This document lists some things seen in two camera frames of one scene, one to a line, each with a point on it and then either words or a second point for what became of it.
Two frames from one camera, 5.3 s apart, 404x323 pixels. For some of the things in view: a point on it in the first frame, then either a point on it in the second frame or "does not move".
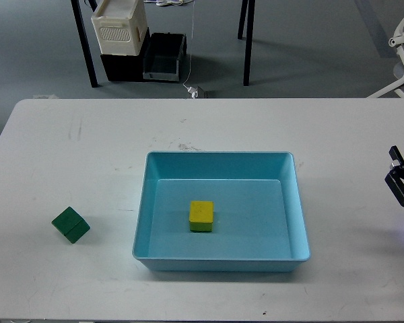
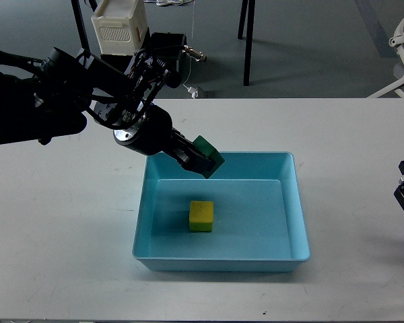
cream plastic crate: x=120 y=27 does not move
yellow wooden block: x=201 y=213 does not move
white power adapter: x=193 y=91 does not move
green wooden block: x=71 y=225 -> x=215 y=155
